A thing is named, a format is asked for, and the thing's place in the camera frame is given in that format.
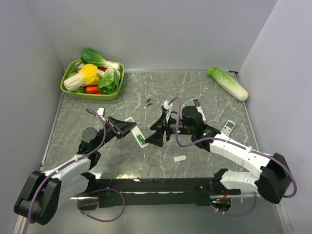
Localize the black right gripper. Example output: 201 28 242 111
145 111 194 147

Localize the green plastic basket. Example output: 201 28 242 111
60 59 124 100

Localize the orange toy carrot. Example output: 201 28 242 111
85 85 99 94

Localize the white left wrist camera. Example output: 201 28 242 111
97 108 105 117

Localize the long white remote control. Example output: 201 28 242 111
131 126 148 148

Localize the green white napa cabbage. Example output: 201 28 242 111
207 66 249 101

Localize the green leafy toy lettuce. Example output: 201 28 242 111
97 68 121 95

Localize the white battery cover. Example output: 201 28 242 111
174 155 187 162

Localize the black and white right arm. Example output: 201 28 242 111
146 106 292 204

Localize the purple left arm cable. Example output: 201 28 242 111
27 108 126 224

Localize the yellow toy napa cabbage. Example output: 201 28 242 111
63 64 102 92

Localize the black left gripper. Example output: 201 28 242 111
94 116 137 150

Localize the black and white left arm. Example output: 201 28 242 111
14 117 137 225

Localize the toy bok choy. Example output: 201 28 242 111
80 48 120 70

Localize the red toy pepper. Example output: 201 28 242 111
98 67 107 72

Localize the green AAA battery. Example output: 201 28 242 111
137 136 146 145

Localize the slim white remote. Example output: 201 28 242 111
193 99 206 121

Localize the small white display remote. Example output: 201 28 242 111
221 120 235 137

